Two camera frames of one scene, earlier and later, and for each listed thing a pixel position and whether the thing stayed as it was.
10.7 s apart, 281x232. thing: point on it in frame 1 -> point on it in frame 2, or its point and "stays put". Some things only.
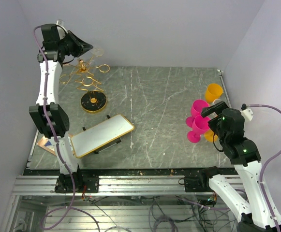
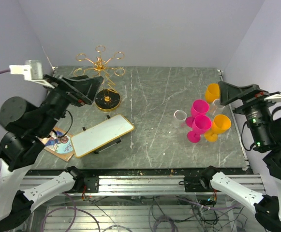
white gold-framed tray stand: x=100 y=136 stays put
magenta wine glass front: x=196 y=109 stays put
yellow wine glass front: x=213 y=92 stays put
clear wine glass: x=97 y=52 -> x=179 y=120
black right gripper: x=216 y=108 -> x=229 y=93
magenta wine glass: x=200 y=125 stays put
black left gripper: x=85 y=46 -> x=80 y=85
